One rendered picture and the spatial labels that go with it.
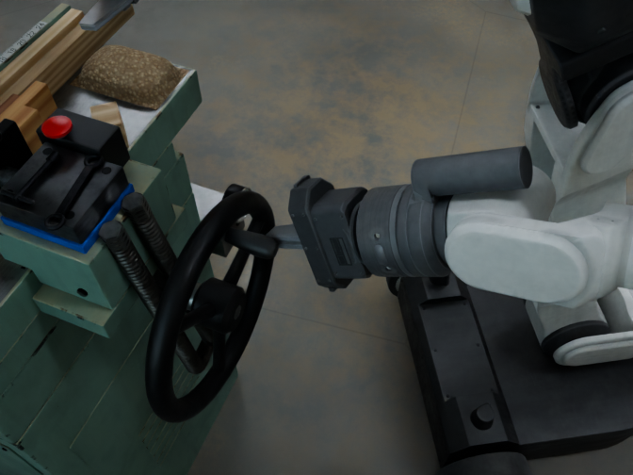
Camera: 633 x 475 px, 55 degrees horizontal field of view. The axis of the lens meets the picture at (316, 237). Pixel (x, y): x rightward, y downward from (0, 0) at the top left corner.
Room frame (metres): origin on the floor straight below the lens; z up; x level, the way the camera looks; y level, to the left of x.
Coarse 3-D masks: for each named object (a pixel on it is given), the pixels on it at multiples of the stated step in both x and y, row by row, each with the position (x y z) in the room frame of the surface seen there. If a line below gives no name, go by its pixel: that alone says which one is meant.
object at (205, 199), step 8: (192, 184) 0.74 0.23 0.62; (200, 192) 0.72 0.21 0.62; (208, 192) 0.72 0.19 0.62; (216, 192) 0.72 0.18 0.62; (200, 200) 0.70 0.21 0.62; (208, 200) 0.70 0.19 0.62; (216, 200) 0.70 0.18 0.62; (200, 208) 0.68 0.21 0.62; (208, 208) 0.68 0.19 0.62; (200, 216) 0.67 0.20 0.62; (240, 224) 0.69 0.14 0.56; (224, 240) 0.64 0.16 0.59; (216, 248) 0.64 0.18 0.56; (224, 248) 0.63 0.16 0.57; (224, 256) 0.63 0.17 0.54
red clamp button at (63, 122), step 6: (48, 120) 0.47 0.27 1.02; (54, 120) 0.47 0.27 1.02; (60, 120) 0.47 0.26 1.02; (66, 120) 0.47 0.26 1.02; (42, 126) 0.46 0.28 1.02; (48, 126) 0.46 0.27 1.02; (54, 126) 0.46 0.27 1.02; (60, 126) 0.46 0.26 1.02; (66, 126) 0.46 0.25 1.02; (72, 126) 0.46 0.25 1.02; (42, 132) 0.45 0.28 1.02; (48, 132) 0.45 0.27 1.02; (54, 132) 0.45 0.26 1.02; (60, 132) 0.45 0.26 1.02; (66, 132) 0.45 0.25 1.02; (54, 138) 0.45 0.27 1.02
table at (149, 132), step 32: (64, 96) 0.65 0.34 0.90; (96, 96) 0.65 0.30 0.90; (192, 96) 0.69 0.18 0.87; (128, 128) 0.59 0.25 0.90; (160, 128) 0.61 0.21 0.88; (0, 256) 0.38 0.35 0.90; (0, 288) 0.34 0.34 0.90; (32, 288) 0.36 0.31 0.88; (128, 288) 0.36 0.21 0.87; (0, 320) 0.31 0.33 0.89; (96, 320) 0.32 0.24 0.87; (0, 352) 0.29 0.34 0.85
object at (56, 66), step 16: (128, 16) 0.83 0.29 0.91; (80, 32) 0.74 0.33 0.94; (96, 32) 0.76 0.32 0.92; (112, 32) 0.79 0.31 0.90; (64, 48) 0.70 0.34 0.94; (80, 48) 0.72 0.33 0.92; (96, 48) 0.75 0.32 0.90; (48, 64) 0.67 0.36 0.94; (64, 64) 0.69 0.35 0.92; (80, 64) 0.71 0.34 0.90; (32, 80) 0.63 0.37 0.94; (48, 80) 0.66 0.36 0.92; (64, 80) 0.68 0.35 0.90; (0, 96) 0.60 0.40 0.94
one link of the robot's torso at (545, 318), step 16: (528, 304) 0.68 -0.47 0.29; (544, 304) 0.57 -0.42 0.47; (592, 304) 0.60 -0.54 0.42; (544, 320) 0.59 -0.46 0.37; (560, 320) 0.60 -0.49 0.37; (576, 320) 0.60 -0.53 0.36; (592, 320) 0.61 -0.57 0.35; (544, 336) 0.60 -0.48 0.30; (560, 336) 0.58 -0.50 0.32; (576, 336) 0.58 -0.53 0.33; (544, 352) 0.59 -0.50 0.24
